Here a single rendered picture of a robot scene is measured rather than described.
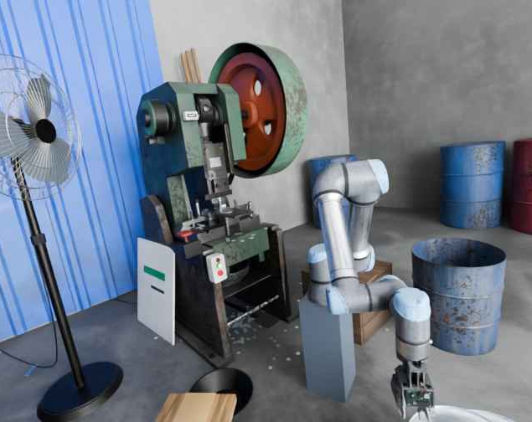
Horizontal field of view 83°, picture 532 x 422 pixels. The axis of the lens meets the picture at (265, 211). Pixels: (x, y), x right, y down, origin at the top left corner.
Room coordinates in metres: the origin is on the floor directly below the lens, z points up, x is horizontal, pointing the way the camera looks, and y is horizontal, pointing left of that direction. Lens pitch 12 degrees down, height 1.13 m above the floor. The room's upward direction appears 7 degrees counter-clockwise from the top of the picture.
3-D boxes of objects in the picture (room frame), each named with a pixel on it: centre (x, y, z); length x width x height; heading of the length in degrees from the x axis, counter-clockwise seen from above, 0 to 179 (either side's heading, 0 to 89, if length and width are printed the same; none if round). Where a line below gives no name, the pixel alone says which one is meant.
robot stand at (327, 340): (1.21, -0.22, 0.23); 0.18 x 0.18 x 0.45; 58
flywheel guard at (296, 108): (2.12, 0.12, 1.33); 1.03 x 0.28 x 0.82; 41
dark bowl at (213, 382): (1.16, 0.30, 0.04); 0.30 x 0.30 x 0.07
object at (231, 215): (1.69, 0.19, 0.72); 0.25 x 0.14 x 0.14; 41
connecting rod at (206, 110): (1.82, 0.31, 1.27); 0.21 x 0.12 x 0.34; 41
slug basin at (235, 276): (1.82, 0.31, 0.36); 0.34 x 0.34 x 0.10
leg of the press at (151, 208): (1.75, 0.60, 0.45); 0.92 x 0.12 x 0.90; 41
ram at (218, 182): (1.79, 0.28, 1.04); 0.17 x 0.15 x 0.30; 41
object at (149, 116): (1.82, 0.31, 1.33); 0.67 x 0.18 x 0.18; 131
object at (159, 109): (1.68, 0.51, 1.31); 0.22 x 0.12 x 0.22; 41
